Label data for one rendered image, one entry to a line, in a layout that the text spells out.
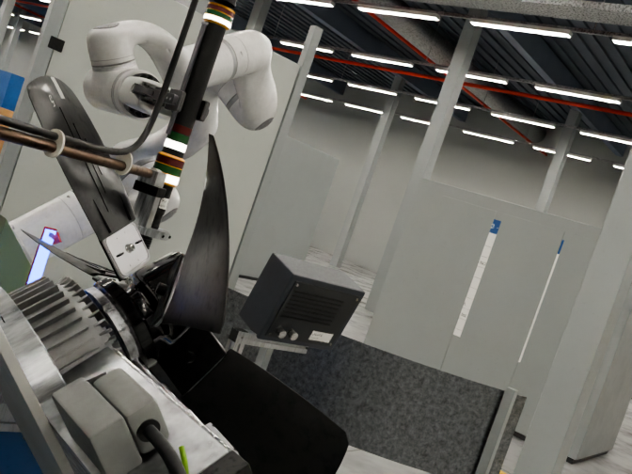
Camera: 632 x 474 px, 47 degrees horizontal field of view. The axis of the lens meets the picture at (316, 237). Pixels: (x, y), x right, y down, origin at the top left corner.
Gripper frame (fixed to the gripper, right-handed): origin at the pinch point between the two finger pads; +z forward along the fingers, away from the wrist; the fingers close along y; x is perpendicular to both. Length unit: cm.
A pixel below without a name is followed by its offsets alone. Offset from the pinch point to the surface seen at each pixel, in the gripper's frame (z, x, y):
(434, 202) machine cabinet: -389, 38, -528
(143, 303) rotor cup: 12.5, -28.9, 3.8
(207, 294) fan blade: 36.1, -21.3, 10.9
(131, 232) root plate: 4.7, -20.7, 4.8
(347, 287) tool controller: -29, -25, -76
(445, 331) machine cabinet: -332, -81, -539
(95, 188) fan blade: 5.5, -15.9, 12.5
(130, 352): 16.4, -34.9, 5.7
